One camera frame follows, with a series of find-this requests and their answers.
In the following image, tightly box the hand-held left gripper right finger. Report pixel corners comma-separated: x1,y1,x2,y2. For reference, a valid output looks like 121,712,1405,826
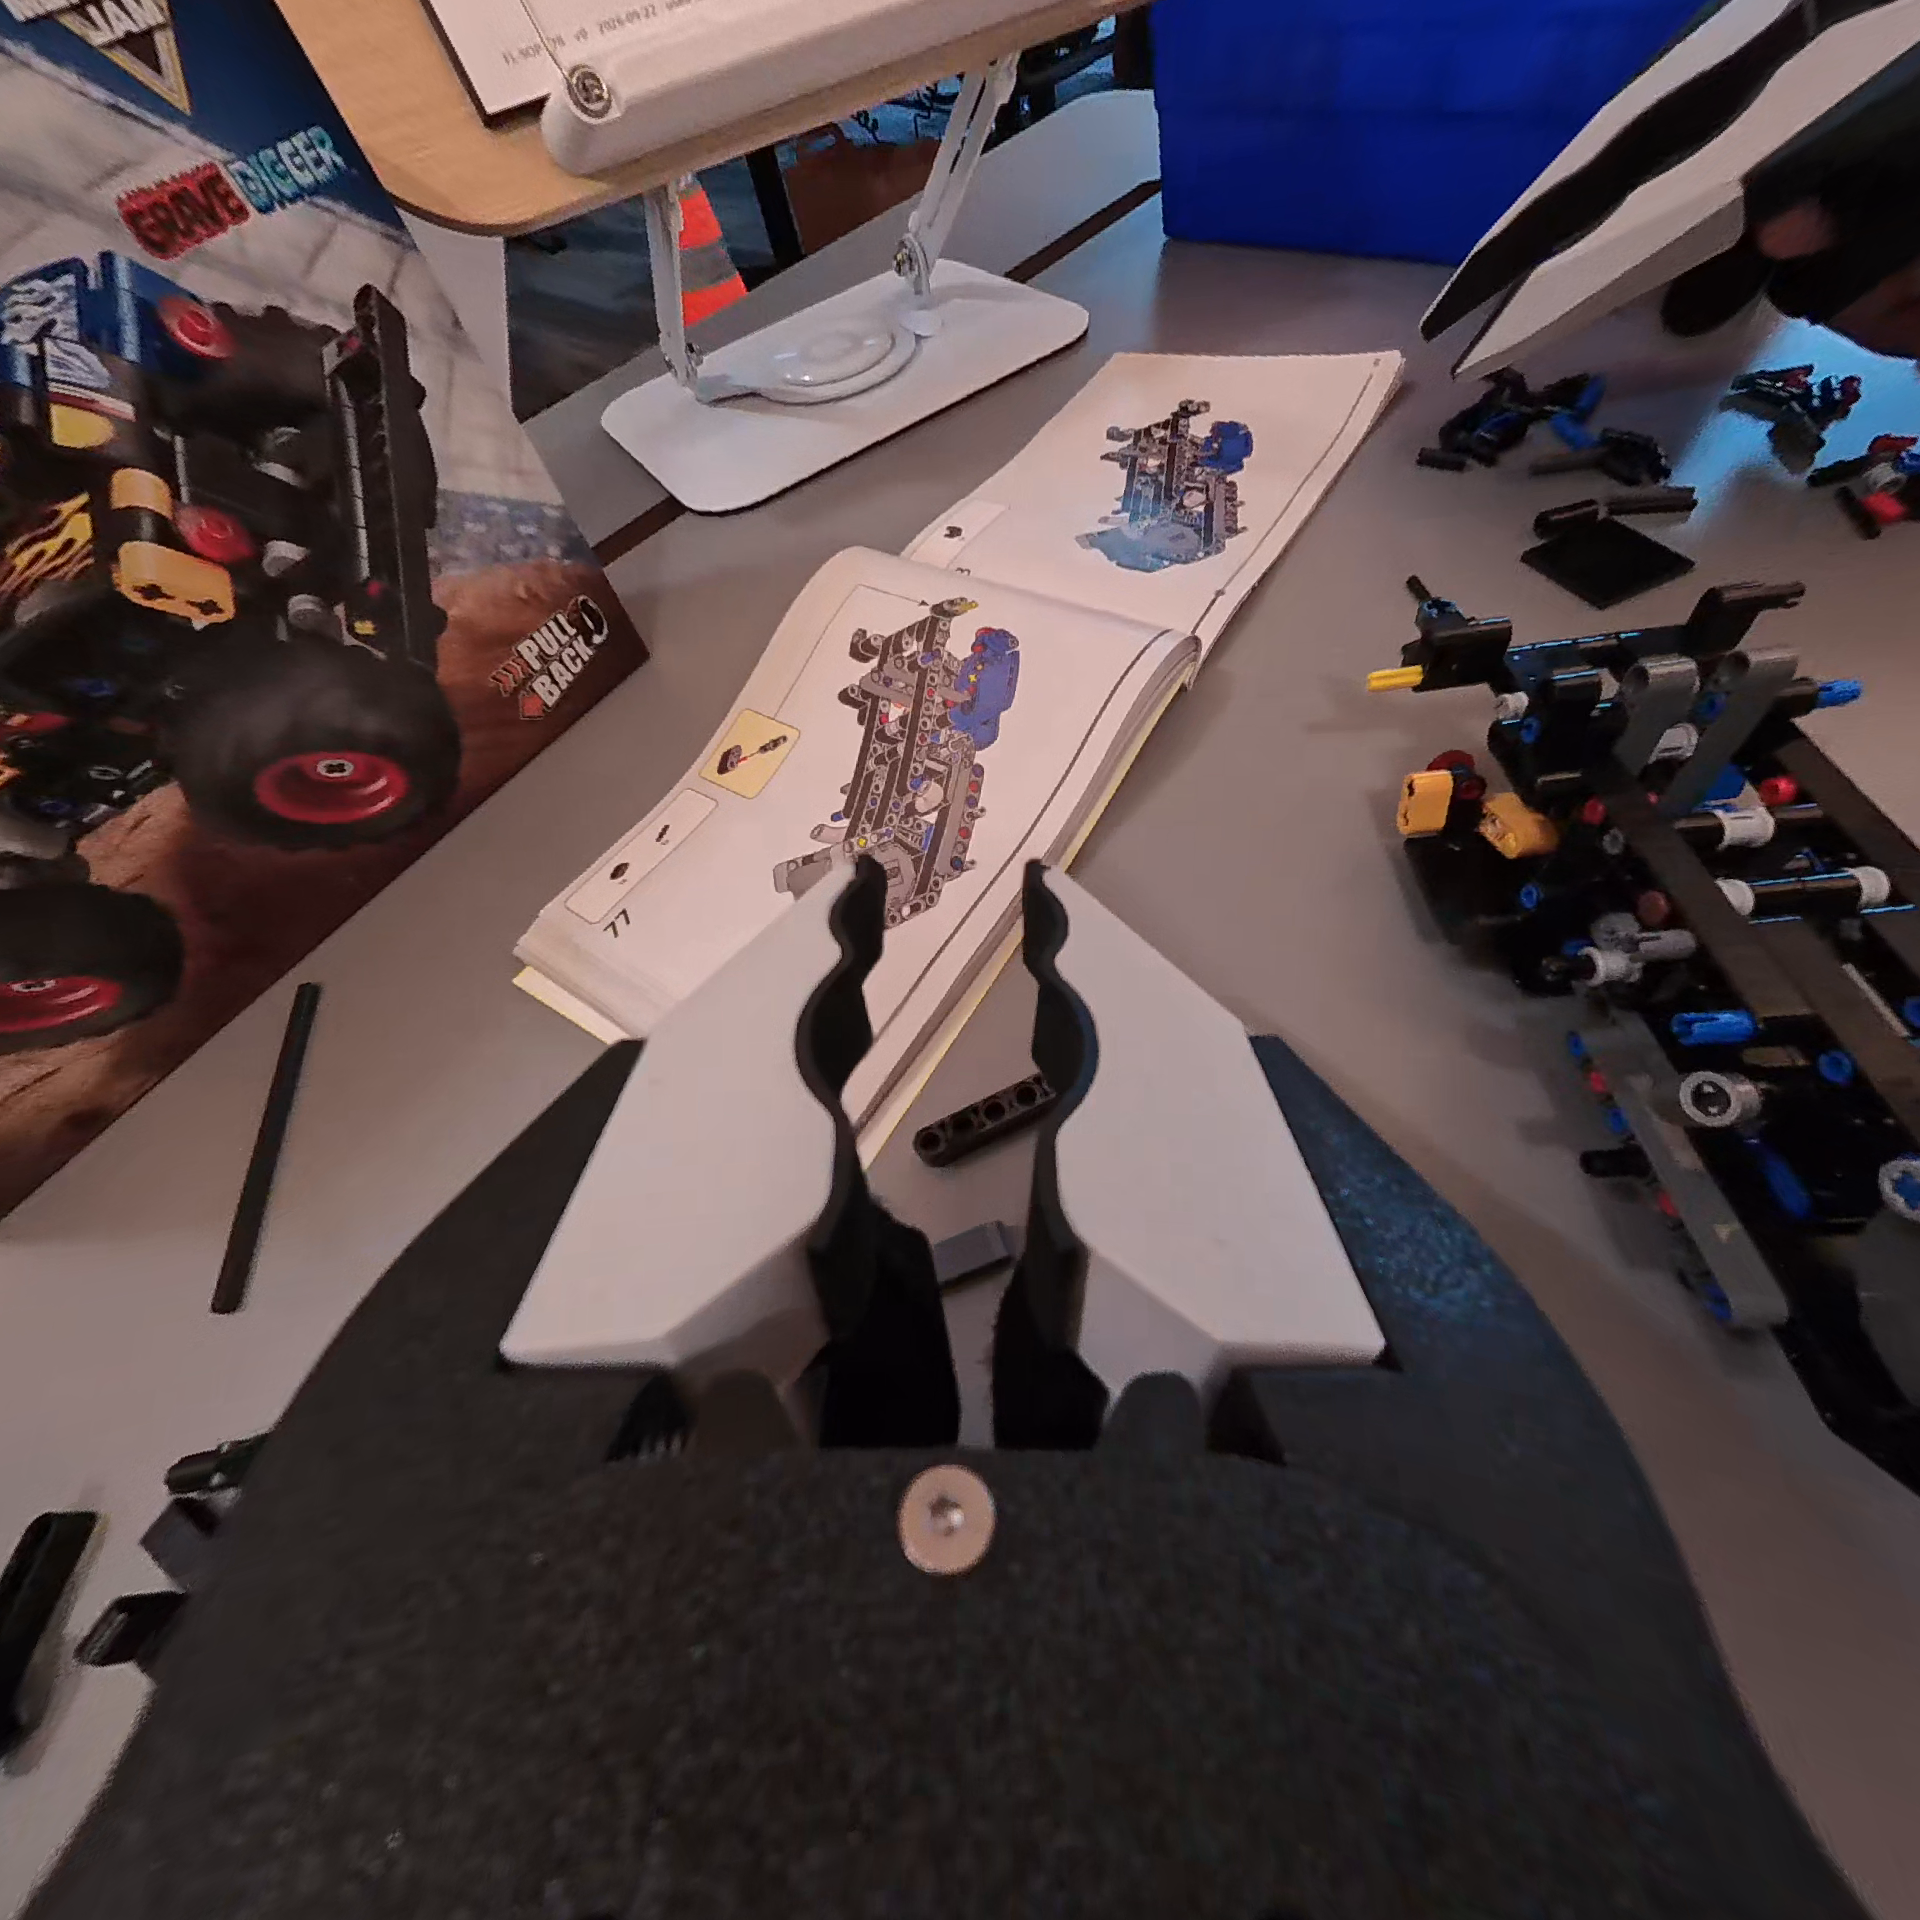
989,858,1388,1450

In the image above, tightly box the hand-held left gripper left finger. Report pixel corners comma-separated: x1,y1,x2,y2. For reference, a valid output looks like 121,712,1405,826
501,855,962,1450

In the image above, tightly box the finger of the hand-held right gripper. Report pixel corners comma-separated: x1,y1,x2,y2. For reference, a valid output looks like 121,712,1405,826
1452,39,1920,385
1420,0,1862,347

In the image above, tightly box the partly built lego vehicle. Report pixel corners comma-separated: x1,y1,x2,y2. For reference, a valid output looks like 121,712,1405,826
1364,582,1920,1342

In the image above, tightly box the pile of loose lego pieces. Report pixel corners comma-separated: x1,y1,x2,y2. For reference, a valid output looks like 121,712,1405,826
1417,359,1920,541

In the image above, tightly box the black lego beam with holes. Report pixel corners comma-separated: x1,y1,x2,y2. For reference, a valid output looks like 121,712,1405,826
915,1073,1073,1171

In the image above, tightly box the black square lego tile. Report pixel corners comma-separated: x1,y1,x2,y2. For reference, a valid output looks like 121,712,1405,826
1518,518,1693,610

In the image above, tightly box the long thin black lego rod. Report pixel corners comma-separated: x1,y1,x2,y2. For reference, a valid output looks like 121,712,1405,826
209,983,322,1318

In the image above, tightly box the open lego instruction booklet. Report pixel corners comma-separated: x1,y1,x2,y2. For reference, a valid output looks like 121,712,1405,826
511,353,1410,1171

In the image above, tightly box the black lego piece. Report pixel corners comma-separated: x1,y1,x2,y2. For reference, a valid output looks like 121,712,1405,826
0,1511,104,1753
141,1430,274,1581
73,1590,192,1670

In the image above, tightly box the monster truck lego box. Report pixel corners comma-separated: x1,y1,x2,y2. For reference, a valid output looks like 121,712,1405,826
0,0,649,1219

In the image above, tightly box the person's right hand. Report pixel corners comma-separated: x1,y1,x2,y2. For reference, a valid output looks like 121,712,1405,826
1756,208,1920,359

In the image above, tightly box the blue plastic bin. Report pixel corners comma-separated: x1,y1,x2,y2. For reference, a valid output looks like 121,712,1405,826
1150,0,1713,266

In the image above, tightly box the white desk stand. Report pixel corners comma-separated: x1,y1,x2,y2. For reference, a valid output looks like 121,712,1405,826
530,0,1150,518

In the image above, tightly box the orange traffic cone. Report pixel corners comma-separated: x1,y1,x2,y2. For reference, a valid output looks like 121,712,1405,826
679,177,751,337

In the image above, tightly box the wooden board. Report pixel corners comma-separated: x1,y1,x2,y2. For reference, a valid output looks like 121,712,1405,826
276,0,1156,238

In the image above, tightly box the white paper sheet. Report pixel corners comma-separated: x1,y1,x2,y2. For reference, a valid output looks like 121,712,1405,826
426,0,841,120

